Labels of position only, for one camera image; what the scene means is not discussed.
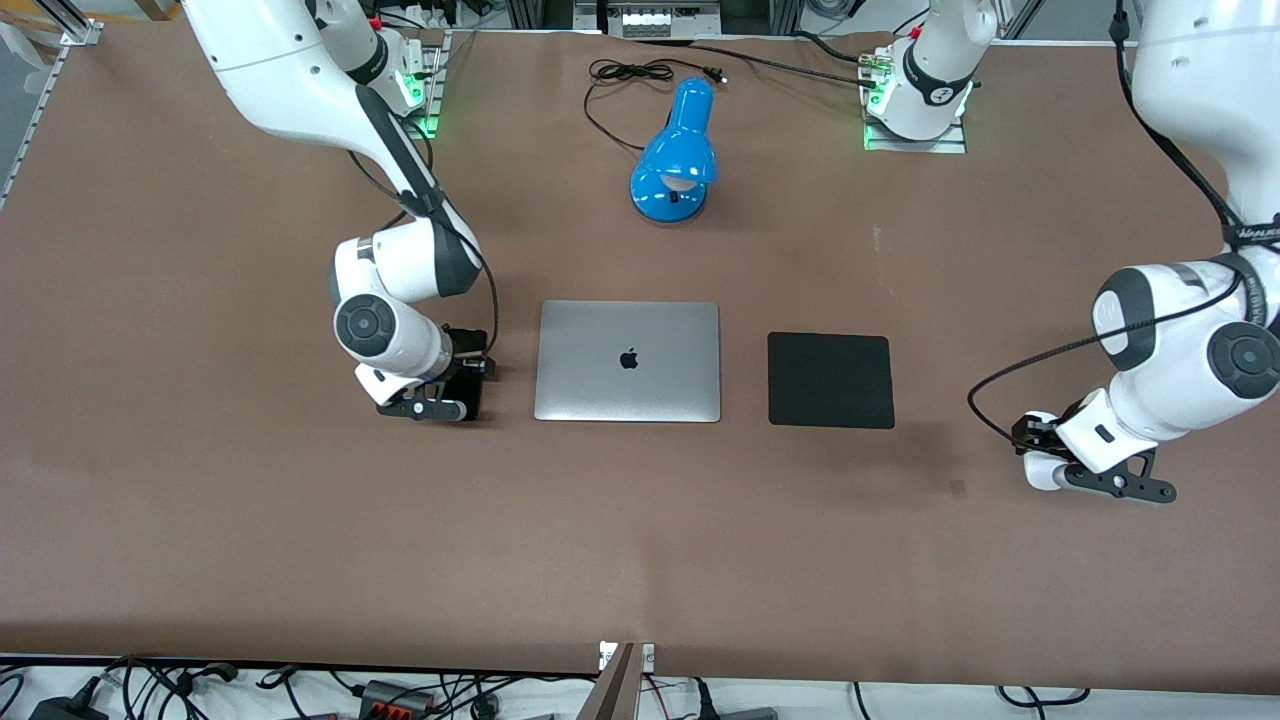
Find aluminium frame corner bracket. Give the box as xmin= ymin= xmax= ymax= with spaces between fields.
xmin=40 ymin=0 xmax=104 ymax=48

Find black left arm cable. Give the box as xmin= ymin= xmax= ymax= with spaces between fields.
xmin=966 ymin=0 xmax=1263 ymax=453

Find aluminium camera mount post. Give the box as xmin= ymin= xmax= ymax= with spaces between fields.
xmin=597 ymin=641 xmax=657 ymax=720

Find grey orange power strip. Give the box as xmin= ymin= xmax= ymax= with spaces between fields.
xmin=358 ymin=678 xmax=438 ymax=720

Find aluminium arm base plate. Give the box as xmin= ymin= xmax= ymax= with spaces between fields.
xmin=864 ymin=118 xmax=969 ymax=154
xmin=395 ymin=28 xmax=448 ymax=140

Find blue desk lamp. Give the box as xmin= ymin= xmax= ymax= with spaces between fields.
xmin=629 ymin=77 xmax=719 ymax=224

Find thick black power cable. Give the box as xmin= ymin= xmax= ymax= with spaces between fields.
xmin=630 ymin=36 xmax=886 ymax=93

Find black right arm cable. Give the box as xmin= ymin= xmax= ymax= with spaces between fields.
xmin=345 ymin=140 xmax=501 ymax=361

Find black equipment rack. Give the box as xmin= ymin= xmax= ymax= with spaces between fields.
xmin=505 ymin=0 xmax=801 ymax=36

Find black power adapter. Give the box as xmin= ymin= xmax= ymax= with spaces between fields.
xmin=28 ymin=693 xmax=109 ymax=720

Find thin black lamp cable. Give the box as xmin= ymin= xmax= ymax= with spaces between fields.
xmin=583 ymin=58 xmax=729 ymax=153

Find perforated aluminium rail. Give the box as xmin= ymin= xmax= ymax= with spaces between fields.
xmin=0 ymin=40 xmax=71 ymax=213

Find black mouse pad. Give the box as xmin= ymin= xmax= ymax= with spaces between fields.
xmin=767 ymin=332 xmax=896 ymax=430

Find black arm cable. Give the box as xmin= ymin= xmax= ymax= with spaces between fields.
xmin=966 ymin=0 xmax=1263 ymax=453
xmin=345 ymin=140 xmax=501 ymax=361

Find black smartphone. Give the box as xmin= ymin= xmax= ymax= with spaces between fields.
xmin=452 ymin=326 xmax=489 ymax=422

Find silver closed laptop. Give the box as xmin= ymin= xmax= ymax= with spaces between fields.
xmin=533 ymin=300 xmax=722 ymax=424

